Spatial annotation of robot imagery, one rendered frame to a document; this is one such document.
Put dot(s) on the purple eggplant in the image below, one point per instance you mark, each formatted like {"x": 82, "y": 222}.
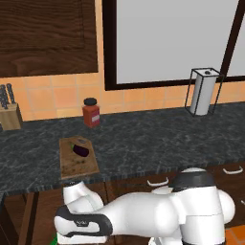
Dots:
{"x": 81, "y": 151}

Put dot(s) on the dark framed window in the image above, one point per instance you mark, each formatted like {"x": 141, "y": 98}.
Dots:
{"x": 172, "y": 38}

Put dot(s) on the red jar with black lid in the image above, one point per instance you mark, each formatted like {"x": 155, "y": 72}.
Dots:
{"x": 91, "y": 115}

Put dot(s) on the dark wood drawer front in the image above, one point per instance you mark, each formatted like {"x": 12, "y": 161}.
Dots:
{"x": 134, "y": 188}
{"x": 234, "y": 185}

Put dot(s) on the wooden cutting board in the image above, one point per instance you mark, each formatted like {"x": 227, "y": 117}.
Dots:
{"x": 78, "y": 164}

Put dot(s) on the dark wood wall cupboard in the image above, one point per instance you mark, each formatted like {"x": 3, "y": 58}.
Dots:
{"x": 48, "y": 35}

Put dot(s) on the white paper towel roll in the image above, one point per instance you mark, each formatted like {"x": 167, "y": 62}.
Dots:
{"x": 204, "y": 94}

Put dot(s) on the light wood knife block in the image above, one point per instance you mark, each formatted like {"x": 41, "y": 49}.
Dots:
{"x": 11, "y": 118}

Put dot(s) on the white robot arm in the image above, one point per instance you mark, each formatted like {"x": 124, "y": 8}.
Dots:
{"x": 166, "y": 210}

